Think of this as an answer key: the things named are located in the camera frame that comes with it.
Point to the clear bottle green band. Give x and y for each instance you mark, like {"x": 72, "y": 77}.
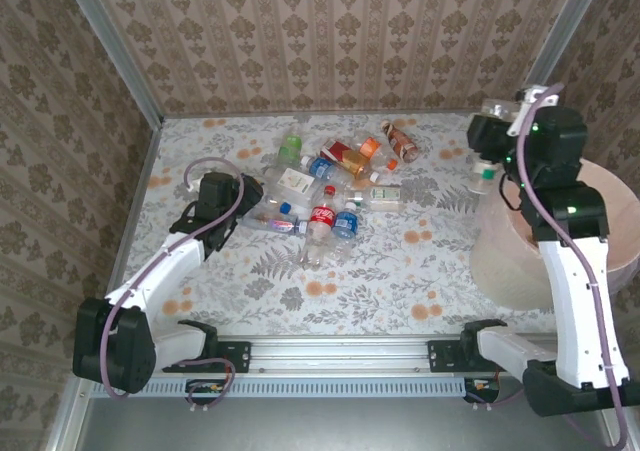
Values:
{"x": 486, "y": 173}

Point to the clear bottle blue cap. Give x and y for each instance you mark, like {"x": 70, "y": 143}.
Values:
{"x": 285, "y": 207}

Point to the blue Pepsi label bottle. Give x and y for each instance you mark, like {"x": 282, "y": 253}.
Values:
{"x": 280, "y": 226}

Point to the square white label bottle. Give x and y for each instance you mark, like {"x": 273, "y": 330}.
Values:
{"x": 295, "y": 183}

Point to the brown label plastic bottle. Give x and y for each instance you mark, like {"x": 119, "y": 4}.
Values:
{"x": 401, "y": 143}

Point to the small blue label water bottle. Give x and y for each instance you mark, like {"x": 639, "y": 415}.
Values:
{"x": 345, "y": 225}

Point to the green white label bottle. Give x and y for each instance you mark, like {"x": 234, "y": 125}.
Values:
{"x": 385, "y": 193}

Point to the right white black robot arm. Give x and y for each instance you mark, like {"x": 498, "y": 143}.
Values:
{"x": 575, "y": 311}

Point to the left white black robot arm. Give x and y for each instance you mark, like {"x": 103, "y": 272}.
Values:
{"x": 165, "y": 266}

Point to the round beige bin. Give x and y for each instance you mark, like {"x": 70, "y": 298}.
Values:
{"x": 505, "y": 271}

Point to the green label plastic bottle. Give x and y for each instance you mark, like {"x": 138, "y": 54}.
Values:
{"x": 290, "y": 148}

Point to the red label cola bottle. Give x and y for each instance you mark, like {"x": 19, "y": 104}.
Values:
{"x": 321, "y": 217}

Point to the orange label plastic bottle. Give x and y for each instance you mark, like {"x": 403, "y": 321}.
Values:
{"x": 371, "y": 146}

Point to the small black connector box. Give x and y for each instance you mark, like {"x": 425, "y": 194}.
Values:
{"x": 205, "y": 387}
{"x": 482, "y": 386}

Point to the floral patterned table cover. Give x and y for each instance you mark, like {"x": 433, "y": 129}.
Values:
{"x": 400, "y": 271}

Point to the grey metal panel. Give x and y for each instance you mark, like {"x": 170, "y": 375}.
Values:
{"x": 325, "y": 426}

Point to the aluminium frame post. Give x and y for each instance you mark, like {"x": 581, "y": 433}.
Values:
{"x": 110, "y": 36}
{"x": 575, "y": 16}

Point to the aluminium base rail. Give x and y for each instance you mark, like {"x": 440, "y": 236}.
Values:
{"x": 340, "y": 353}

